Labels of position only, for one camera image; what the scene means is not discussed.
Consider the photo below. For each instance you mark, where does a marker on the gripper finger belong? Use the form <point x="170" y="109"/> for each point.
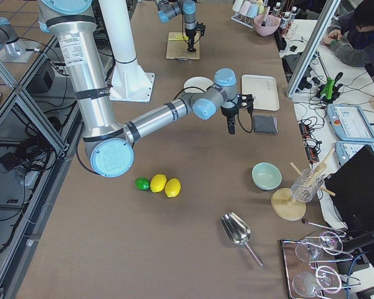
<point x="229" y="127"/>
<point x="189" y="44"/>
<point x="233" y="127"/>
<point x="193" y="44"/>

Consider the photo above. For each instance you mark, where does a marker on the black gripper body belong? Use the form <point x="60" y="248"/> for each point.
<point x="191" y="32"/>
<point x="228" y="112"/>

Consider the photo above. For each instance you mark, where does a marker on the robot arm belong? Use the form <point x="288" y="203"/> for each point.
<point x="109" y="143"/>
<point x="168" y="10"/>

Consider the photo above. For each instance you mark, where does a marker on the cream rectangular tray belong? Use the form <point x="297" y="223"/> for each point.
<point x="263" y="89"/>

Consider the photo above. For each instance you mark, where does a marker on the wine glass rack tray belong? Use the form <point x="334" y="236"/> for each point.
<point x="310" y="266"/>

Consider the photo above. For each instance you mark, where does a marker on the wooden cutting board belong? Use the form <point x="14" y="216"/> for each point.
<point x="178" y="49"/>

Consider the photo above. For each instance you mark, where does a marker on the grey folded cloth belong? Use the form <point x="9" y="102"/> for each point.
<point x="266" y="124"/>

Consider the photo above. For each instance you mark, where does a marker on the cream round plate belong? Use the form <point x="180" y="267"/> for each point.
<point x="197" y="84"/>

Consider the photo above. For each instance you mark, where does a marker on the white cup rack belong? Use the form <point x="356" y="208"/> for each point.
<point x="246" y="10"/>

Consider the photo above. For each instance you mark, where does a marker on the mint green bowl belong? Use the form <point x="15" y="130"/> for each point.
<point x="266" y="176"/>

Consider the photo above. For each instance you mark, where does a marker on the metal muddler in bowl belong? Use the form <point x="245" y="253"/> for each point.
<point x="265" y="16"/>

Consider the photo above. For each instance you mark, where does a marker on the pink bowl with ice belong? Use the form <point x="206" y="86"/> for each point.
<point x="272" y="24"/>

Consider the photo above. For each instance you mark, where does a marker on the yellow lemon far from lime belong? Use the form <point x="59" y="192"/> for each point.
<point x="172" y="188"/>

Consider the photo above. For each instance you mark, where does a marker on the yellow lemon near lime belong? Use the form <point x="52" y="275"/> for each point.
<point x="158" y="183"/>

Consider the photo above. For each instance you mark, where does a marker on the wooden cup stand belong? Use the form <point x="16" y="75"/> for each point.
<point x="288" y="208"/>

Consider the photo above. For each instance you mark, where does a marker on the clear glass mug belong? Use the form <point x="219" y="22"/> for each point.
<point x="306" y="186"/>

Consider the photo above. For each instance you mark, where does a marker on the metal scoop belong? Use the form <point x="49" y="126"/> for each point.
<point x="239" y="233"/>

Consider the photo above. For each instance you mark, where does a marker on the green lime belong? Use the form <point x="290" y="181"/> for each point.
<point x="142" y="183"/>

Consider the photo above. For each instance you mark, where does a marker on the lower blue teach pendant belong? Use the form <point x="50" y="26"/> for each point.
<point x="347" y="149"/>

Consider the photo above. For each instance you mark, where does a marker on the blue teach pendant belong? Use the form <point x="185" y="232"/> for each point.
<point x="350" y="123"/>
<point x="347" y="149"/>

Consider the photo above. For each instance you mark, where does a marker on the upper blue teach pendant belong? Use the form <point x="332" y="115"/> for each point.
<point x="350" y="123"/>

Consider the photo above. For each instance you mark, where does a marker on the black computer monitor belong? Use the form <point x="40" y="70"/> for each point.
<point x="353" y="185"/>

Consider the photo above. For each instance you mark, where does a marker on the person in grey sweater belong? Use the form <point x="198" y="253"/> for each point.
<point x="351" y="37"/>

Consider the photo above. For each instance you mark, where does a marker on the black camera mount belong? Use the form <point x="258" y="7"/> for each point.
<point x="246" y="102"/>
<point x="200" y="27"/>

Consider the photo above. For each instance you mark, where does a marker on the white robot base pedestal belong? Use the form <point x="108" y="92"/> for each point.
<point x="129" y="81"/>

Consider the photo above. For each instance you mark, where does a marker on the green handled grabber tool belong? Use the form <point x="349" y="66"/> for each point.
<point x="330" y="91"/>

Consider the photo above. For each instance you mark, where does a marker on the aluminium frame post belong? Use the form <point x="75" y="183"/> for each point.
<point x="314" y="40"/>

